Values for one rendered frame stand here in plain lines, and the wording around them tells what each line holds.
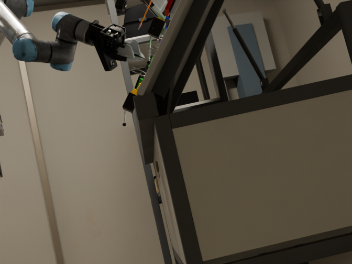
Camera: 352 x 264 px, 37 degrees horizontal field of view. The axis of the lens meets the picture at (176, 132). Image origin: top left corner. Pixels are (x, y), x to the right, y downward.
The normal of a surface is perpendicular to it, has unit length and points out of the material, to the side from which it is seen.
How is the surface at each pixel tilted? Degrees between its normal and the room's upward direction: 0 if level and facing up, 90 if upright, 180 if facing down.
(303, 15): 90
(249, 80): 90
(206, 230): 90
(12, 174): 90
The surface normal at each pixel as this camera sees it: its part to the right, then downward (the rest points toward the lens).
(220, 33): 0.22, -0.19
